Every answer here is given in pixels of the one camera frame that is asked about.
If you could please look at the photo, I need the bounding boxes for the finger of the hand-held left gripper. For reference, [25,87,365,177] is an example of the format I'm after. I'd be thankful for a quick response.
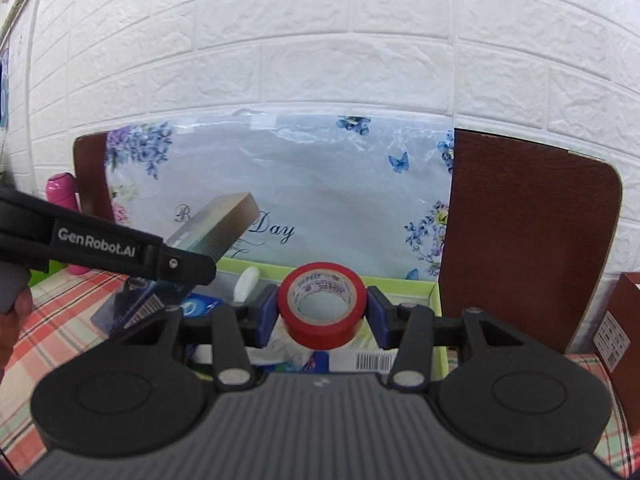
[149,239,218,287]

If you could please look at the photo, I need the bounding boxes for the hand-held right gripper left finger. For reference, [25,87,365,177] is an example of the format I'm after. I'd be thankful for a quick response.
[120,282,281,392]

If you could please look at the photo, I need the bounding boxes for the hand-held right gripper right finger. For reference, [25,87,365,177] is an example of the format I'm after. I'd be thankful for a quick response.
[366,285,532,391]

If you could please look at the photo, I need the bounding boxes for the light green carton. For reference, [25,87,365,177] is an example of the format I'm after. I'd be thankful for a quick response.
[190,257,448,386]

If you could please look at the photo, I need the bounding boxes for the red tape roll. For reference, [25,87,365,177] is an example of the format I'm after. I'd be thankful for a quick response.
[277,261,369,350]

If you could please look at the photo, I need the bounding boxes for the gold cardboard box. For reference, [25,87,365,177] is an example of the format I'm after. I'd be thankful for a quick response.
[91,191,261,337]

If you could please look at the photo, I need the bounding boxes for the person's left hand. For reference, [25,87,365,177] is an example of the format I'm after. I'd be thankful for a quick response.
[0,290,34,377]

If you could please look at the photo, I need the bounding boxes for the white and pink glove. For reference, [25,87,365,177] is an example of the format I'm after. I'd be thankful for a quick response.
[232,266,261,306]

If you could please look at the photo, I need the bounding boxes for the yellow white barcode box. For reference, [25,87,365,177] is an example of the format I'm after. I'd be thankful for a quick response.
[327,347,401,373]

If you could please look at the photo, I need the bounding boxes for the pink bottle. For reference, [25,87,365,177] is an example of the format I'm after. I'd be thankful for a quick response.
[45,172,93,276]

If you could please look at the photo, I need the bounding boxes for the plaid bedsheet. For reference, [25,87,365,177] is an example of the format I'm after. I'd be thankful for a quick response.
[0,267,640,480]

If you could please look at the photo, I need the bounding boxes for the floral plastic bag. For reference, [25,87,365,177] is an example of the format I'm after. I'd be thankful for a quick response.
[104,107,456,281]

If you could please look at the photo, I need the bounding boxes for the brown wooden headboard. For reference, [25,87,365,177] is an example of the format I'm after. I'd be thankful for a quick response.
[72,127,623,356]

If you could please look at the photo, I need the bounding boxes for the brown cardboard box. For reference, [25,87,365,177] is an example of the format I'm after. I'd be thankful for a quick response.
[592,271,640,436]

